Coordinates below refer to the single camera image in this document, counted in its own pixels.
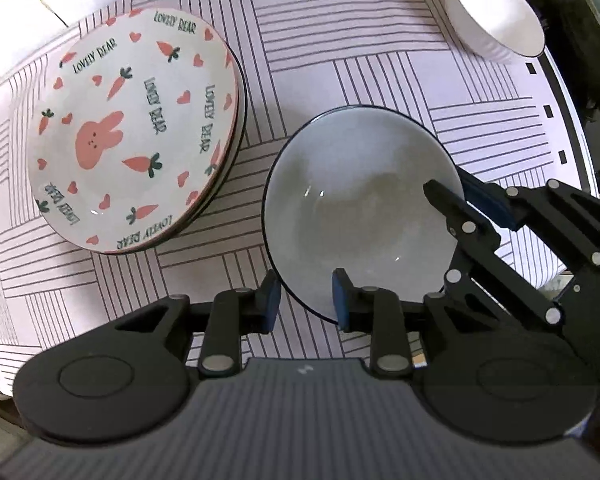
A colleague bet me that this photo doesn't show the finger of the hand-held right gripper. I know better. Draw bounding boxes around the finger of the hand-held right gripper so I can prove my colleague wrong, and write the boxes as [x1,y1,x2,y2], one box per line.
[457,167,600,272]
[424,180,567,329]

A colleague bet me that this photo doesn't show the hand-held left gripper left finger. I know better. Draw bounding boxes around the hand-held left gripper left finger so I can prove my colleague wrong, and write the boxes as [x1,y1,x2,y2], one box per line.
[112,269,282,378]

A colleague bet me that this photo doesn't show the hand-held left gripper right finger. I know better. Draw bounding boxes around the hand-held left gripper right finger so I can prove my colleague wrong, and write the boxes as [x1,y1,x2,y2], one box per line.
[331,268,511,377]

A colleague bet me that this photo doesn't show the white bowl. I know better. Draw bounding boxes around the white bowl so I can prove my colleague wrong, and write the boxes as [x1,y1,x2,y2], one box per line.
[261,106,466,323]
[445,0,546,64]

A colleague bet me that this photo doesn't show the rabbit and carrot print plate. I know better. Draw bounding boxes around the rabbit and carrot print plate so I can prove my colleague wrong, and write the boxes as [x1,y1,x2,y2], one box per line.
[27,7,241,255]

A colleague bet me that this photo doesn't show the striped white tablecloth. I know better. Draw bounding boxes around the striped white tablecloth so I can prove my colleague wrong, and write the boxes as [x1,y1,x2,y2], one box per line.
[0,0,600,401]

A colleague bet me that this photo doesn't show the black wok with lid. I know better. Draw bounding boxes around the black wok with lid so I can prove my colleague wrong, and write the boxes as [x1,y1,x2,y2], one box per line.
[500,0,600,196]

